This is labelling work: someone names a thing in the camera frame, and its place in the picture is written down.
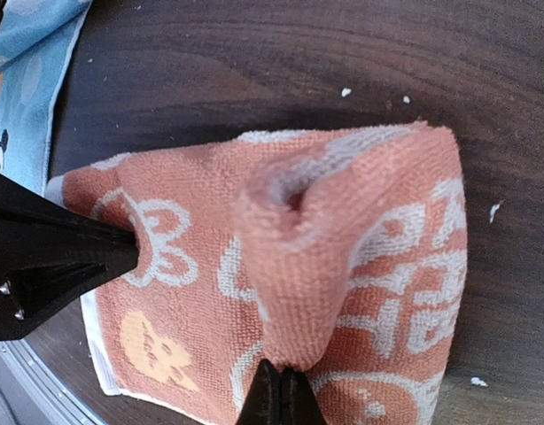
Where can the orange bunny towel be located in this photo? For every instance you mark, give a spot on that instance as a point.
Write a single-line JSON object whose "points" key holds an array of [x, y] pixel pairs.
{"points": [[339, 253]]}

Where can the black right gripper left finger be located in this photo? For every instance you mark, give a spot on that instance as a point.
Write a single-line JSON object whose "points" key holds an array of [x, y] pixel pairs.
{"points": [[262, 404]]}

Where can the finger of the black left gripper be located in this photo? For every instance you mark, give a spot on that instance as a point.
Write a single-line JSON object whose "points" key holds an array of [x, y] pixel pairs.
{"points": [[49, 257]]}

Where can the blue mickey dotted towel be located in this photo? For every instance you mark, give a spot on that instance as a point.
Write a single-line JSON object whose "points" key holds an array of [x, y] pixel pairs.
{"points": [[37, 39]]}

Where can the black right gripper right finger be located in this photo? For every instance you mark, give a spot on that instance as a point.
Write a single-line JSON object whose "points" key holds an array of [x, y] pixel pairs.
{"points": [[300, 406]]}

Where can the front aluminium rail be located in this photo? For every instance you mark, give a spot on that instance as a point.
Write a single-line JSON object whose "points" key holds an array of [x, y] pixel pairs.
{"points": [[34, 393]]}

